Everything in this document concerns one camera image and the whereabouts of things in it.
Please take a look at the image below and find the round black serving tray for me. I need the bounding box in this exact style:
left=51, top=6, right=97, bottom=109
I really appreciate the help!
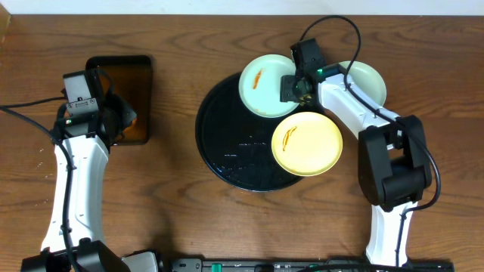
left=195, top=73, right=303, bottom=192

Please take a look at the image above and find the green plate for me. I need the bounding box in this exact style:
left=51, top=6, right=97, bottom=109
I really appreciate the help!
left=347, top=61, right=387, bottom=106
left=238, top=54, right=299, bottom=118

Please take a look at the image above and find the orange green sponge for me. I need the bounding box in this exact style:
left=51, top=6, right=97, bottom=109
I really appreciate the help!
left=123, top=113, right=137, bottom=132

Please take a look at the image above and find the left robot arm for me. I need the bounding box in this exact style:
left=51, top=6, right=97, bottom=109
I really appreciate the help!
left=21, top=69, right=160, bottom=271

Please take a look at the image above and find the yellow plate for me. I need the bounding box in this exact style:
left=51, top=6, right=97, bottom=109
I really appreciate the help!
left=271, top=112, right=343, bottom=177

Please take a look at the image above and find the black rectangular water tray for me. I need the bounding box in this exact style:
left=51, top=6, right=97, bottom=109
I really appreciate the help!
left=85, top=55, right=154, bottom=145

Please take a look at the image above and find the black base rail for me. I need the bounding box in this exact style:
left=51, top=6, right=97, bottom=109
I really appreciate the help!
left=20, top=257, right=455, bottom=272

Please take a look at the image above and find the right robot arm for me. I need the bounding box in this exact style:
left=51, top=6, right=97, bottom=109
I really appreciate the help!
left=280, top=39, right=440, bottom=267

